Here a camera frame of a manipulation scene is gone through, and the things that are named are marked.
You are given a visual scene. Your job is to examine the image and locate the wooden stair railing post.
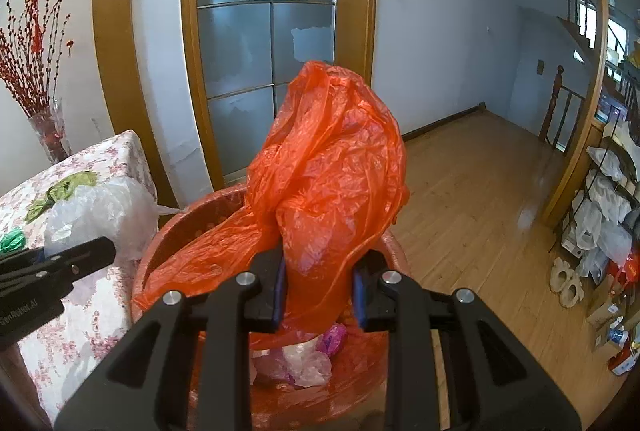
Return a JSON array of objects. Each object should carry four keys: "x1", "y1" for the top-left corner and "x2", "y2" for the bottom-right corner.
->
[{"x1": 539, "y1": 65, "x2": 586, "y2": 152}]

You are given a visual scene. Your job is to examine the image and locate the staircase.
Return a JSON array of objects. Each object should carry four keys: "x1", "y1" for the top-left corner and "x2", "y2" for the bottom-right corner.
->
[{"x1": 557, "y1": 0, "x2": 601, "y2": 57}]

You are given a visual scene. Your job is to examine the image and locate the brown cardboard box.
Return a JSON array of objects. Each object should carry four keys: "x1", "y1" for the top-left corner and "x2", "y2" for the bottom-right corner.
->
[
  {"x1": 592, "y1": 321, "x2": 628, "y2": 355},
  {"x1": 586, "y1": 291, "x2": 626, "y2": 329}
]

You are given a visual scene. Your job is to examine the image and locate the glass vase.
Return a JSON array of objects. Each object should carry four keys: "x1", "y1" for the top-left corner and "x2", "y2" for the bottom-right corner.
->
[{"x1": 27, "y1": 98, "x2": 70, "y2": 164}]

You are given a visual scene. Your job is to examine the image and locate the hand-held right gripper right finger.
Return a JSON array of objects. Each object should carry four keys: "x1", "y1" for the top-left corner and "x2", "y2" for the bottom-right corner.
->
[{"x1": 352, "y1": 250, "x2": 583, "y2": 431}]

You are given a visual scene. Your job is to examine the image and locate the red white box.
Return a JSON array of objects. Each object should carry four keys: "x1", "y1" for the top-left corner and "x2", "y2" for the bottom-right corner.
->
[{"x1": 607, "y1": 343, "x2": 640, "y2": 377}]

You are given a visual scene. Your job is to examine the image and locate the red shopping bag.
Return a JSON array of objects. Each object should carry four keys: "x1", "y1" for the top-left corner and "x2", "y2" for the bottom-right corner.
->
[{"x1": 607, "y1": 248, "x2": 640, "y2": 284}]

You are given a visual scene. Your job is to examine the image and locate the pink plastic bag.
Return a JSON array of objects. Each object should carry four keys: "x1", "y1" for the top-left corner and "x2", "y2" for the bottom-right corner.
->
[{"x1": 322, "y1": 323, "x2": 348, "y2": 357}]

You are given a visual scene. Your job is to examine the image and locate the orange bin liner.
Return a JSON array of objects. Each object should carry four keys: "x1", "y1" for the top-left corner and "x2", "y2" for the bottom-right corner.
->
[{"x1": 131, "y1": 184, "x2": 408, "y2": 431}]

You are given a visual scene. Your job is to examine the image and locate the wooden door frame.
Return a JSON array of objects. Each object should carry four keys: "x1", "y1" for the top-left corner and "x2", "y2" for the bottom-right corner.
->
[{"x1": 181, "y1": 0, "x2": 378, "y2": 192}]

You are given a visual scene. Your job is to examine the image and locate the wooden doorway frame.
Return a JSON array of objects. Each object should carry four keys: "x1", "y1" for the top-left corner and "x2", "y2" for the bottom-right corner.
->
[{"x1": 542, "y1": 0, "x2": 612, "y2": 227}]

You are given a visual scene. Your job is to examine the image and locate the red decorative branches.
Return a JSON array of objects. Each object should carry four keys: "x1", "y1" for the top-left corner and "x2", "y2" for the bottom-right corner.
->
[{"x1": 0, "y1": 0, "x2": 75, "y2": 117}]

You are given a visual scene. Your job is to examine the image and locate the olive green plastic bag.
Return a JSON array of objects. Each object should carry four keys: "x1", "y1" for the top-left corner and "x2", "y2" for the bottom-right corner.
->
[{"x1": 26, "y1": 172, "x2": 98, "y2": 224}]

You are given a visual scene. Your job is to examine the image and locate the frosted glass door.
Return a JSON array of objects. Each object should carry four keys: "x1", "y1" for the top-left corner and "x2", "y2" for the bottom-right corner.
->
[{"x1": 196, "y1": 0, "x2": 337, "y2": 179}]

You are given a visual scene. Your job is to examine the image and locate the floral tablecloth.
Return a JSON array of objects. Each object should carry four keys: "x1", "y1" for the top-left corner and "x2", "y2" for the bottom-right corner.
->
[{"x1": 0, "y1": 130, "x2": 158, "y2": 427}]

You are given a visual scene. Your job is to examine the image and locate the plastic lattice waste basket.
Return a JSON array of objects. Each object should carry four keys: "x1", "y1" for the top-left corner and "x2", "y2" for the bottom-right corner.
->
[{"x1": 131, "y1": 184, "x2": 408, "y2": 431}]

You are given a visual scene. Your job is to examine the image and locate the wooden wall trim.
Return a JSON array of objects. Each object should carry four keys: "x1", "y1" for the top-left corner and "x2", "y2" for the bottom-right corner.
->
[{"x1": 92, "y1": 0, "x2": 181, "y2": 212}]

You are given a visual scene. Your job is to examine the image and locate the bright green plastic bag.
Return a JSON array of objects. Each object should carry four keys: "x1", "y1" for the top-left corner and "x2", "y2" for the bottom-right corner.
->
[{"x1": 0, "y1": 231, "x2": 27, "y2": 256}]

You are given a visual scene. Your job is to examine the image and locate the blue white bottle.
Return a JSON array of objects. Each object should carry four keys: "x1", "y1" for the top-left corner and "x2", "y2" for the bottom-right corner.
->
[{"x1": 607, "y1": 317, "x2": 630, "y2": 345}]

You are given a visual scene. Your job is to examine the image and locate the orange plastic bag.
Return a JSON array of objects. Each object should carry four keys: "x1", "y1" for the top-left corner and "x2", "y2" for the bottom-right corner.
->
[{"x1": 247, "y1": 60, "x2": 411, "y2": 337}]

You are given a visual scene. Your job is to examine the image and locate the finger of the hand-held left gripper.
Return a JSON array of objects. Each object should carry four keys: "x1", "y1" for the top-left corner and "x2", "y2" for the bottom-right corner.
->
[{"x1": 0, "y1": 237, "x2": 117, "y2": 307}]

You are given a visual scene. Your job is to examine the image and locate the metal rack with bags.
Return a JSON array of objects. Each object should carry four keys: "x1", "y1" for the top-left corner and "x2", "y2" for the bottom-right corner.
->
[{"x1": 562, "y1": 146, "x2": 636, "y2": 282}]

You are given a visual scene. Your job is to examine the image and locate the white plastic bag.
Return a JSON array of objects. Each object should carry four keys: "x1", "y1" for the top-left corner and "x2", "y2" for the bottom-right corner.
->
[{"x1": 44, "y1": 176, "x2": 181, "y2": 262}]

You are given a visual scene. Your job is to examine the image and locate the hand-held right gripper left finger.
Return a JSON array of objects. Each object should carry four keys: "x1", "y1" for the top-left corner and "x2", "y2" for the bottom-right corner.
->
[{"x1": 52, "y1": 247, "x2": 287, "y2": 431}]

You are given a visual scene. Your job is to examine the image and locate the beige fluffy slipper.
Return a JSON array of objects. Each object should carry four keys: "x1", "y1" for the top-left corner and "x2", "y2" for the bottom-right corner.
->
[
  {"x1": 550, "y1": 258, "x2": 573, "y2": 294},
  {"x1": 560, "y1": 273, "x2": 586, "y2": 309}
]

